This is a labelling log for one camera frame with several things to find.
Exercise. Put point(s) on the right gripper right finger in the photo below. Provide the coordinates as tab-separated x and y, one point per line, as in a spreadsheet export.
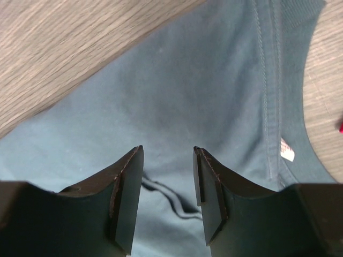
241	218

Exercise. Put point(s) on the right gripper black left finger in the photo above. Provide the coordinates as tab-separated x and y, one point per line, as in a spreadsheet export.
94	217

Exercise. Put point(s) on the grey-blue t shirt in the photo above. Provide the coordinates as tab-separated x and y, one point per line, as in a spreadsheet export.
227	77

